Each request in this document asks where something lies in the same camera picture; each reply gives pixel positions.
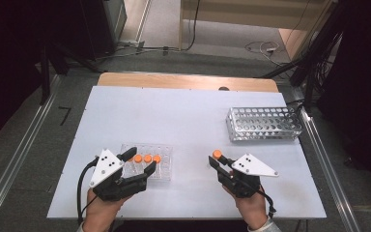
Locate wooden table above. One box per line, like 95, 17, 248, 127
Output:
97, 72, 280, 94

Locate black cabinet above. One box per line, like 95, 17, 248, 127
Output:
78, 0, 128, 61

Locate clear plastic well plate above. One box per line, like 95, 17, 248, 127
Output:
119, 142, 174, 184

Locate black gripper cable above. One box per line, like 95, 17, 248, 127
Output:
76, 157, 100, 225
256, 188, 277, 219

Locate person's right hand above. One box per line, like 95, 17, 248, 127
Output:
222, 186, 269, 231

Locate black metal stand with cables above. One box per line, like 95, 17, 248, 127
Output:
254, 3, 344, 112

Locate person's left hand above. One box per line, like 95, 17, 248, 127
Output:
82, 188, 133, 232

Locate aluminium floor rail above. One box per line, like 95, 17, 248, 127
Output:
0, 74, 61, 232
291, 86, 362, 232

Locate white floor cable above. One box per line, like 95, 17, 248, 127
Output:
244, 40, 286, 67

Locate person's right white sleeve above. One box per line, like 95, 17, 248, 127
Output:
246, 217, 282, 232

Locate light wooden furniture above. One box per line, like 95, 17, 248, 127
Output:
178, 0, 337, 61

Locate metal test tube rack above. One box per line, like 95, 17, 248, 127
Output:
225, 106, 303, 143

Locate grey power strip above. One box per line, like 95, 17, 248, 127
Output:
118, 40, 147, 52

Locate black hanging cable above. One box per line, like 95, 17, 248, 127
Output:
181, 0, 202, 52

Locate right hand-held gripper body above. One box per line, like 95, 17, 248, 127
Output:
224, 153, 279, 198

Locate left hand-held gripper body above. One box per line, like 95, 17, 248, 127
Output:
89, 148, 148, 202

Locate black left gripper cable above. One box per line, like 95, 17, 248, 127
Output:
76, 157, 100, 225

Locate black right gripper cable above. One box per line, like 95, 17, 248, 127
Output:
256, 188, 277, 219

